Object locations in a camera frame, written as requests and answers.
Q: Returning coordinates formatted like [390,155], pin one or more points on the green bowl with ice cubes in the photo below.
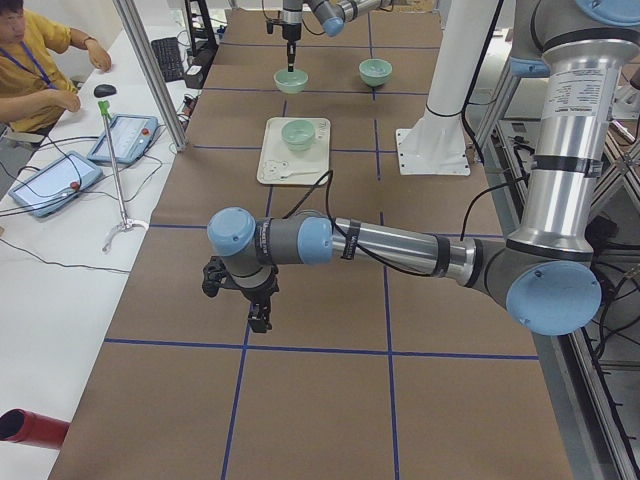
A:
[375,72]

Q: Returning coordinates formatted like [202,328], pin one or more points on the person in yellow shirt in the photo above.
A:
[34,91]

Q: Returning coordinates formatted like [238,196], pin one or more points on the black computer mouse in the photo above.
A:
[104,90]

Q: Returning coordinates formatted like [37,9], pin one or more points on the near blue teach pendant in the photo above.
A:
[56,185]

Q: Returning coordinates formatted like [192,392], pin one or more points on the white pedestal column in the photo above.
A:
[435,145]

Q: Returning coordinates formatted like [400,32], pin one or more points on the red cylinder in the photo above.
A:
[29,428]

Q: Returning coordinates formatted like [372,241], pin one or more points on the black keyboard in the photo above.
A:
[168,57]

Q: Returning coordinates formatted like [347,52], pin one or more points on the blue teach pendant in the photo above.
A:
[56,185]
[131,135]

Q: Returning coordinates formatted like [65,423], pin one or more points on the metal grabber stick green tip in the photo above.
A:
[126,223]

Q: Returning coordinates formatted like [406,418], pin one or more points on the cream bear tray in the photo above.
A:
[279,165]

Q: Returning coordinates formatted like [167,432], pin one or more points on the aluminium frame post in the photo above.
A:
[141,45]

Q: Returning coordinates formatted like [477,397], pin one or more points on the far blue teach pendant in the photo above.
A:
[131,135]

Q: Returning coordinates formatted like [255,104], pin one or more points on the white plastic spoon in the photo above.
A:
[289,174]

